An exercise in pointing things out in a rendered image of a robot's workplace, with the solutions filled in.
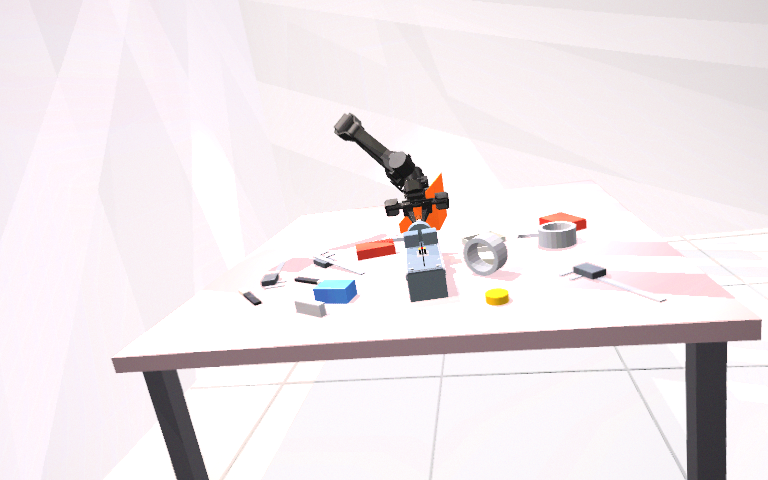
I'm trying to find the yellow short cylinder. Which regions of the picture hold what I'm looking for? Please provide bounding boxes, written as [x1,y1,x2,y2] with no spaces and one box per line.
[485,288,509,305]

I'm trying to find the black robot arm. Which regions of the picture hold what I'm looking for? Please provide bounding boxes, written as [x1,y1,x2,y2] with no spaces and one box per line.
[334,113,430,199]

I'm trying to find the grey hollow cylinder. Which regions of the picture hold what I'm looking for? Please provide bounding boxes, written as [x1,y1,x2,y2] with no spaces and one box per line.
[538,222,577,249]
[463,232,508,276]

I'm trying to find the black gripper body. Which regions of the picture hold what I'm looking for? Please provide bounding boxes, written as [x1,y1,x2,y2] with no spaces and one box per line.
[384,188,449,217]

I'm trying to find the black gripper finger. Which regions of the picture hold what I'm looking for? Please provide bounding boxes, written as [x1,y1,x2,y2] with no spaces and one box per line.
[421,201,433,222]
[402,204,416,223]

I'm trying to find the blue block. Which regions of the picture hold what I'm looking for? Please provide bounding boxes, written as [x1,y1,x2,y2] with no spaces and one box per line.
[313,280,357,304]

